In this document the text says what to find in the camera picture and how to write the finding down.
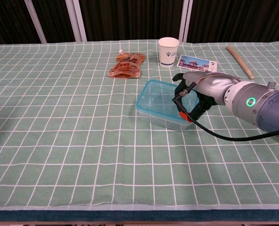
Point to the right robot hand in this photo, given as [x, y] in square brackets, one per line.
[212, 84]

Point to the blue plastic lid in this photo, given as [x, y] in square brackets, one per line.
[158, 99]

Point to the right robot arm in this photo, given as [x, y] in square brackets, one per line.
[259, 106]

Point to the clear plastic container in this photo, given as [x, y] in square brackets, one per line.
[167, 123]

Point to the photo postcard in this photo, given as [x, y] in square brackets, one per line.
[196, 63]

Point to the wooden rolling pin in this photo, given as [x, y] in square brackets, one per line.
[239, 61]

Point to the white paper cup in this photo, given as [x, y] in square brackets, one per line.
[169, 54]

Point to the orange sauce pouch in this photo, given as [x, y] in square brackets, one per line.
[127, 66]

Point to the black pleated curtain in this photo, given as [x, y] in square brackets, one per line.
[130, 18]

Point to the green checked tablecloth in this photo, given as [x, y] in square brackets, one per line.
[59, 117]

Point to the white frame post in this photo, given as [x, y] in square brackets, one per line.
[76, 23]
[185, 21]
[35, 23]

